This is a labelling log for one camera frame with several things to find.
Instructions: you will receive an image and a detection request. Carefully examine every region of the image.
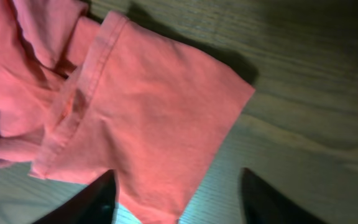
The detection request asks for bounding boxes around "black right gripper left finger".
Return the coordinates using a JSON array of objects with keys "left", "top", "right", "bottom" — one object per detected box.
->
[{"left": 34, "top": 170, "right": 117, "bottom": 224}]

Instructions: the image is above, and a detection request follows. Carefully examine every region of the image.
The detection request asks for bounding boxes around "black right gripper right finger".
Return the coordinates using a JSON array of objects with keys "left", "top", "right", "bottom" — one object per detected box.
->
[{"left": 240, "top": 168, "right": 324, "bottom": 224}]

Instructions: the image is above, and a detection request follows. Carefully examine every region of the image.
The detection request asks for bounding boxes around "red soccer t-shirt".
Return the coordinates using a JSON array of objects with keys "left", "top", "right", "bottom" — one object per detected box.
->
[{"left": 0, "top": 0, "right": 254, "bottom": 223}]

